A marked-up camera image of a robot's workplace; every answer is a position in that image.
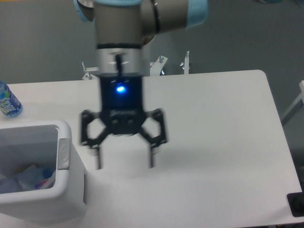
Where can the black object at table edge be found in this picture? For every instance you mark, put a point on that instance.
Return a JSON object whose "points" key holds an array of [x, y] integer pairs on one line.
{"points": [[296, 203]]}

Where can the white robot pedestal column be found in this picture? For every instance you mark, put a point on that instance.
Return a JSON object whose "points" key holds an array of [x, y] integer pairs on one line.
{"points": [[146, 54]]}

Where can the blue labelled water bottle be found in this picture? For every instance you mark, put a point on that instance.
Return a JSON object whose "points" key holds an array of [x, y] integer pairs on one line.
{"points": [[10, 106]]}

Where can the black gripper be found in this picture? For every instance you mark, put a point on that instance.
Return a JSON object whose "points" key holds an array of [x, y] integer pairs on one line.
{"points": [[122, 114]]}

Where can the white trash can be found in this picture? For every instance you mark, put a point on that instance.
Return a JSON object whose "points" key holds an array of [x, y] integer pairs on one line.
{"points": [[49, 144]]}

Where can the white frame at right edge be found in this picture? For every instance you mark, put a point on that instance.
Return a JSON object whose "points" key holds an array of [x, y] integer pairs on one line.
{"points": [[294, 107]]}

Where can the clear crushed plastic bottle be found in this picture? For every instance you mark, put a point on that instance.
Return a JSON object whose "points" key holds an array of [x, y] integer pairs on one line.
{"points": [[32, 178]]}

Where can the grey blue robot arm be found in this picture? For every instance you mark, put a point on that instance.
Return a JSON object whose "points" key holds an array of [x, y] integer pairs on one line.
{"points": [[120, 29]]}

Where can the white pedestal base frame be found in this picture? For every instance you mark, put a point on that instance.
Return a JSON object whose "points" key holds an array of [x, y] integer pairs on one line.
{"points": [[156, 68]]}

